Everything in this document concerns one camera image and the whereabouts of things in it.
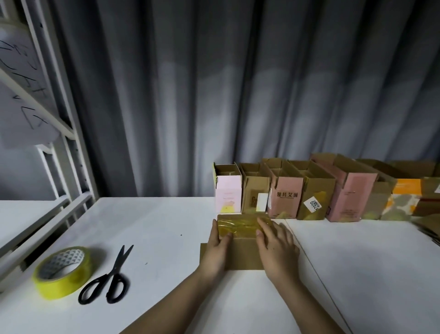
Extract white metal shelf rack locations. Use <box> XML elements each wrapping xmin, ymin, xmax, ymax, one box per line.
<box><xmin>0</xmin><ymin>0</ymin><xmax>98</xmax><ymax>278</ymax></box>

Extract orange and white carton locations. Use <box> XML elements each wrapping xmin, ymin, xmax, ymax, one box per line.
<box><xmin>381</xmin><ymin>178</ymin><xmax>424</xmax><ymax>223</ymax></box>

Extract person's right hand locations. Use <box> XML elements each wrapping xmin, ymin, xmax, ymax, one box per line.
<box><xmin>254</xmin><ymin>216</ymin><xmax>302</xmax><ymax>287</ymax></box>

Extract person's right forearm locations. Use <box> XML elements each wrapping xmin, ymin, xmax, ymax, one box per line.
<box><xmin>274</xmin><ymin>275</ymin><xmax>346</xmax><ymax>334</ymax></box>

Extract pink and yellow printed box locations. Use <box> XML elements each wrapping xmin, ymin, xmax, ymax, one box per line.
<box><xmin>212</xmin><ymin>161</ymin><xmax>244</xmax><ymax>216</ymax></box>

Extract handwritten paper sheet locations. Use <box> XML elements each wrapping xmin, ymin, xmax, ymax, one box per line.
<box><xmin>0</xmin><ymin>23</ymin><xmax>53</xmax><ymax>106</ymax></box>
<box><xmin>0</xmin><ymin>81</ymin><xmax>62</xmax><ymax>151</ymax></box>

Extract black scissors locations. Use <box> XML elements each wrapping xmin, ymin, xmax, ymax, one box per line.
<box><xmin>77</xmin><ymin>244</ymin><xmax>136</xmax><ymax>306</ymax></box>

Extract yellow tape roll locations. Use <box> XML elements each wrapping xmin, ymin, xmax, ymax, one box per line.
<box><xmin>32</xmin><ymin>245</ymin><xmax>93</xmax><ymax>301</ymax></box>

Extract person's left hand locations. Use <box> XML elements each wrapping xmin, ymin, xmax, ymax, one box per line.
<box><xmin>197</xmin><ymin>218</ymin><xmax>235</xmax><ymax>280</ymax></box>

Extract person's left forearm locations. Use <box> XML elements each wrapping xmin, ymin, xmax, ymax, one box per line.
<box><xmin>123</xmin><ymin>270</ymin><xmax>222</xmax><ymax>334</ymax></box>

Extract taped brown cardboard box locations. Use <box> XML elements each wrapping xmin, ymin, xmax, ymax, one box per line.
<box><xmin>198</xmin><ymin>212</ymin><xmax>276</xmax><ymax>271</ymax></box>

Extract pink lettered cardboard box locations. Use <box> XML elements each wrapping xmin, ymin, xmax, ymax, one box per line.
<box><xmin>260</xmin><ymin>157</ymin><xmax>305</xmax><ymax>220</ymax></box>
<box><xmin>310</xmin><ymin>152</ymin><xmax>380</xmax><ymax>224</ymax></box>

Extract pile of cardboard boxes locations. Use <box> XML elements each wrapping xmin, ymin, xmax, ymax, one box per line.
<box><xmin>412</xmin><ymin>212</ymin><xmax>440</xmax><ymax>246</ymax></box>

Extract brown box with white label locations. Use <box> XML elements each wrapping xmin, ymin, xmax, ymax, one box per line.
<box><xmin>236</xmin><ymin>161</ymin><xmax>272</xmax><ymax>215</ymax></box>

